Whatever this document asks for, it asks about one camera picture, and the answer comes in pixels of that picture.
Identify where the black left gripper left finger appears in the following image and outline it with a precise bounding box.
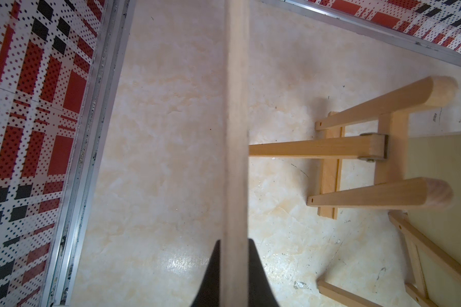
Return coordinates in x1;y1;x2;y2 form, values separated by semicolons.
191;240;220;307

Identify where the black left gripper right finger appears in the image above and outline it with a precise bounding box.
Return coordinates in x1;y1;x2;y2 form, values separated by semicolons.
248;239;279;307

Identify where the plywood board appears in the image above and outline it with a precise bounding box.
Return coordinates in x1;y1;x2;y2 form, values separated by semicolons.
220;1;249;306
406;134;461;306

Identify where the wooden easel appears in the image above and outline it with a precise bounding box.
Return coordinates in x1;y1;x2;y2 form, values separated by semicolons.
317;211;461;306
249;76;458;220

